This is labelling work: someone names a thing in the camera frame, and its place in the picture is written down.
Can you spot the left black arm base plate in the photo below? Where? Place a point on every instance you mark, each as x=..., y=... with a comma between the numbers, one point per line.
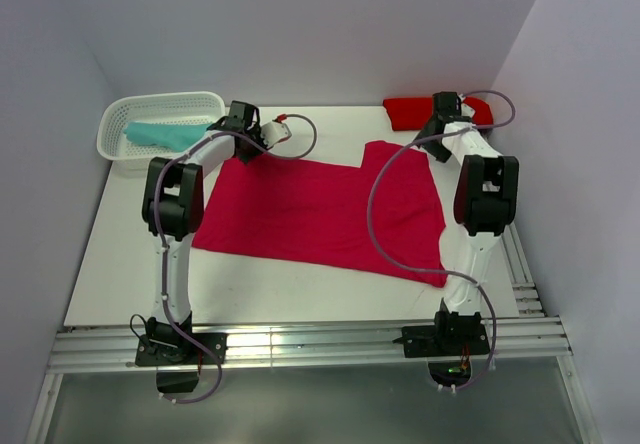
x=179, y=357

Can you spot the front aluminium rail frame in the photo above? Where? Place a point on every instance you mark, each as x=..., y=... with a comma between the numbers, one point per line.
x=117, y=349

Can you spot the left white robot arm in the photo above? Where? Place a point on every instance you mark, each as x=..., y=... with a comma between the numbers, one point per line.
x=173, y=202

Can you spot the folded red t shirt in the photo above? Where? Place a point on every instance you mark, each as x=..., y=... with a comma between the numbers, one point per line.
x=412, y=113

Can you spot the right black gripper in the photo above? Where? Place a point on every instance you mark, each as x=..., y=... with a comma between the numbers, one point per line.
x=441, y=153

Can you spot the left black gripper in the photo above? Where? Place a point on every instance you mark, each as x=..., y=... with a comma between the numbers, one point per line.
x=256, y=131

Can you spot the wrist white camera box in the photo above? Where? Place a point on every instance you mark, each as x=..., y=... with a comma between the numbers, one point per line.
x=275, y=132
x=467, y=111

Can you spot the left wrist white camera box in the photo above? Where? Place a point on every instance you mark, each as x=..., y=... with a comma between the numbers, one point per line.
x=275, y=132

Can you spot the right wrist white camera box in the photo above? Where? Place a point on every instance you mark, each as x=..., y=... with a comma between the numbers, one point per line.
x=467, y=111

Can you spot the white perforated plastic basket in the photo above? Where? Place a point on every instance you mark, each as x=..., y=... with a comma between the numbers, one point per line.
x=161, y=110

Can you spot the right side aluminium rail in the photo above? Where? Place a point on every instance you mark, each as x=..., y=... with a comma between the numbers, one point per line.
x=524, y=289

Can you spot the magenta t shirt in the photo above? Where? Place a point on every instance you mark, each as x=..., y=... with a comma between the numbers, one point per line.
x=384, y=216

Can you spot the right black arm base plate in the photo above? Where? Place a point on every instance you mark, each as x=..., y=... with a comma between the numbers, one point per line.
x=452, y=336

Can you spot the teal rolled t shirt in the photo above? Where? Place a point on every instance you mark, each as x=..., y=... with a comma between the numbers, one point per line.
x=175, y=137

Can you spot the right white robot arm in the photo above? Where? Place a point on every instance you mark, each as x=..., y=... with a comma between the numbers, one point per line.
x=485, y=199

